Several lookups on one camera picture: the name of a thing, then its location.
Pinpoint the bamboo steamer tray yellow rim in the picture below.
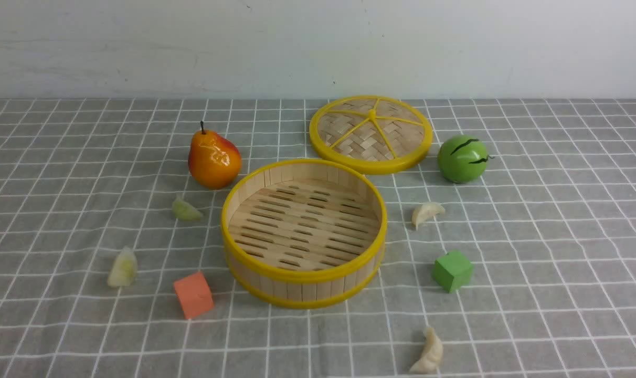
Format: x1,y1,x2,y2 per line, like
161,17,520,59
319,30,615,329
220,160,388,309

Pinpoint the white dumpling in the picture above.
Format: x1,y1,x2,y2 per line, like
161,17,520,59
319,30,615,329
409,327,444,375
411,202,446,230

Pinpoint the pale green dumpling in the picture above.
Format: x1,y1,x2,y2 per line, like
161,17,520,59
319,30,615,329
172,196,203,221

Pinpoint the pale yellow dumpling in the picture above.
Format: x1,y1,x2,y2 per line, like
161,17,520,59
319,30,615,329
107,247,138,288

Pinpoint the woven bamboo steamer lid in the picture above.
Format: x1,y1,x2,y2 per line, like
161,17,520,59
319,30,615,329
309,96,433,175

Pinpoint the orange red toy pear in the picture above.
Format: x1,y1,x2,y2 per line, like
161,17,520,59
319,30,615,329
188,121,242,190

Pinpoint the green toy watermelon ball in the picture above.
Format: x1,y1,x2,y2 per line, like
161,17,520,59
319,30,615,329
437,134,495,184

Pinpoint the green cube block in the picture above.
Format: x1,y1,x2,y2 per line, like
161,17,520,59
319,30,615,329
431,249,474,293

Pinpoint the orange cube block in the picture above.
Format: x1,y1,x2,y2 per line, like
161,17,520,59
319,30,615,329
173,271,215,320

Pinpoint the white dumpling front bottom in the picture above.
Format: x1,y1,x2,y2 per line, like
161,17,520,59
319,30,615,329
409,327,444,375

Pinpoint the grey checked tablecloth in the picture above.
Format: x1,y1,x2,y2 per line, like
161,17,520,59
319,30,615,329
0,98,636,377

